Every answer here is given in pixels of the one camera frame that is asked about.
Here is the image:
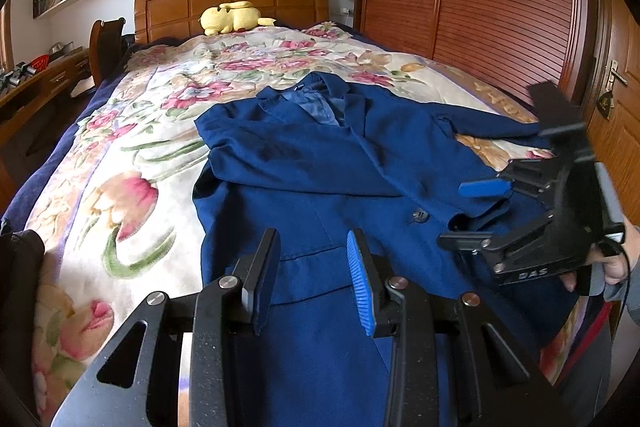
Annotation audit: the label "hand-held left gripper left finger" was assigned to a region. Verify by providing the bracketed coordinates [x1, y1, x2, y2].
[50, 228, 281, 427]

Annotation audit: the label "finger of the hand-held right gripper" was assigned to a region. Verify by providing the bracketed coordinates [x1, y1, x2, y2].
[437, 214, 553, 259]
[458, 159, 557, 200]

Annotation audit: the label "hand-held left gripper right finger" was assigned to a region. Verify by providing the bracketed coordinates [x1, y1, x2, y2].
[346, 229, 593, 427]

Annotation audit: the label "dark blue jacket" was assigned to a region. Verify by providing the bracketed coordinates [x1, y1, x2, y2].
[192, 72, 581, 427]

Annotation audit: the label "person's right forearm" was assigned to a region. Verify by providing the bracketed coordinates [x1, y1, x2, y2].
[602, 277, 640, 327]

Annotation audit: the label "person's right hand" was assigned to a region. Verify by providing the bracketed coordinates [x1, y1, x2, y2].
[599, 223, 640, 288]

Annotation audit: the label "wooden door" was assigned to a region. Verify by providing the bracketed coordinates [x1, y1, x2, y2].
[585, 0, 640, 228]

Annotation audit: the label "person's grey clothing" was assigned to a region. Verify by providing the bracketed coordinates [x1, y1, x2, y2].
[542, 292, 632, 427]

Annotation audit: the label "floral blanket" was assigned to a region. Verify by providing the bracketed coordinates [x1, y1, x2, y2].
[22, 22, 586, 427]

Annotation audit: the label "black cloth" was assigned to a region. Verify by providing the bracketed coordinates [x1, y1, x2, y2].
[0, 229, 47, 427]

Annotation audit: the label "yellow plush toy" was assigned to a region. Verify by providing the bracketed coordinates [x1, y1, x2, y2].
[199, 0, 277, 36]

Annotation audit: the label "dark wooden chair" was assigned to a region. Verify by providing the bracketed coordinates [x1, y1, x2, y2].
[89, 18, 127, 88]

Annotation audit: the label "wooden desk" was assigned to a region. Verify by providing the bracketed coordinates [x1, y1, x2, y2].
[0, 47, 93, 158]

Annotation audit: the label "black cable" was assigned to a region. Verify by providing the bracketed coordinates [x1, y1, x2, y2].
[618, 247, 633, 323]

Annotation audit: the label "metal door handle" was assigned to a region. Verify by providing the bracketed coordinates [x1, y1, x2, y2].
[607, 59, 629, 88]

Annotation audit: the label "window with wooden frame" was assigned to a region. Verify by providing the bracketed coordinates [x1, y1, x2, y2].
[0, 0, 15, 68]

